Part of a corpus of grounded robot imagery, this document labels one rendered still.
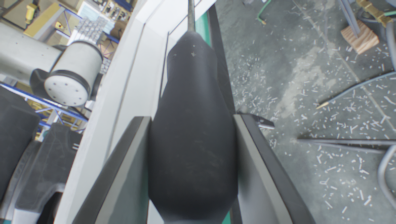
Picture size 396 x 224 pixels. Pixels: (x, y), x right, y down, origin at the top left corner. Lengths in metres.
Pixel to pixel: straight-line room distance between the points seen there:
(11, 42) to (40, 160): 0.24
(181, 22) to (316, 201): 0.90
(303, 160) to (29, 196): 1.01
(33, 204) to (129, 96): 0.17
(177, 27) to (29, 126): 0.26
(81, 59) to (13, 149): 0.20
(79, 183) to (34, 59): 0.33
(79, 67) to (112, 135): 0.24
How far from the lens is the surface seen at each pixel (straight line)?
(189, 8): 0.18
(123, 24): 6.57
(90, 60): 0.46
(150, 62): 0.31
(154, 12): 0.36
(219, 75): 0.23
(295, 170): 1.09
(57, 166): 0.33
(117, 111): 0.23
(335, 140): 0.97
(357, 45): 1.23
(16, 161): 0.35
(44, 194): 0.31
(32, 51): 0.48
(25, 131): 0.36
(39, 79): 0.45
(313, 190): 1.04
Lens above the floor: 0.97
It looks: 33 degrees down
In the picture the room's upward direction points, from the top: 61 degrees counter-clockwise
